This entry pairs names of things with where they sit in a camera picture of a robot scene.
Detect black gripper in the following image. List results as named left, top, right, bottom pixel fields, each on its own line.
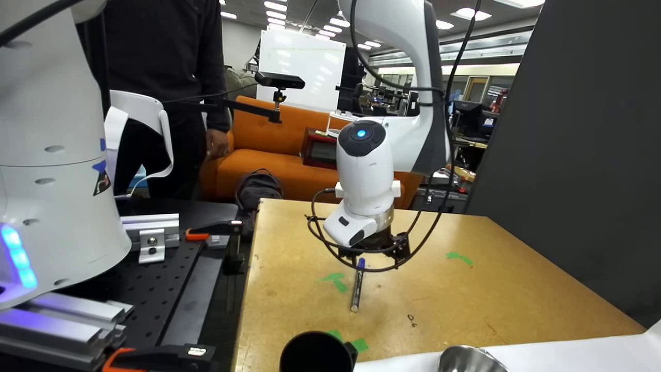
left=354, top=230, right=414, bottom=268

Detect blue capped marker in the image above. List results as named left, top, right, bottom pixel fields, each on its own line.
left=347, top=256, right=367, bottom=314

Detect black cup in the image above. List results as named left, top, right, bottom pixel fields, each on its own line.
left=278, top=329, right=359, bottom=372

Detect bare bystander hand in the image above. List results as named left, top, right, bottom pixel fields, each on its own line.
left=205, top=127, right=234, bottom=160

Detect dark sofa pillow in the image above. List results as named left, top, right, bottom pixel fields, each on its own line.
left=301, top=127, right=341, bottom=170

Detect orange sofa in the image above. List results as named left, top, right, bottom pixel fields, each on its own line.
left=198, top=92, right=426, bottom=203

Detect small steel bowl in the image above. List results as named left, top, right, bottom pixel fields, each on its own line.
left=439, top=343, right=511, bottom=372

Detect dark backpack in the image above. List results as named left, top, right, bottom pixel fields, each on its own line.
left=236, top=170, right=285, bottom=215

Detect white partition panel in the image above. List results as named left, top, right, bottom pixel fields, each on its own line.
left=257, top=28, right=347, bottom=115

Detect black breadboard table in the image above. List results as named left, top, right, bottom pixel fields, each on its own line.
left=0, top=198, right=260, bottom=372

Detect white cloth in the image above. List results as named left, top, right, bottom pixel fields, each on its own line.
left=354, top=318, right=661, bottom=372

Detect white bag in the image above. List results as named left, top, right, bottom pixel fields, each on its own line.
left=102, top=89, right=175, bottom=203

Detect person in black clothes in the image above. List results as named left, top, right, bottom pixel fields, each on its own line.
left=78, top=0, right=234, bottom=203

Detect aluminum extrusion bars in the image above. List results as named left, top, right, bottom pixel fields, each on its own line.
left=0, top=291, right=136, bottom=370

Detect orange handled clamp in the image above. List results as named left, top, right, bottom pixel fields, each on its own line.
left=185, top=216, right=245, bottom=244
left=102, top=340, right=217, bottom=372

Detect black camera on stand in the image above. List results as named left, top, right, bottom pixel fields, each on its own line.
left=252, top=69, right=308, bottom=110

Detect aluminum bracket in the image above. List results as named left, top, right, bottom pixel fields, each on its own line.
left=120, top=211, right=185, bottom=266

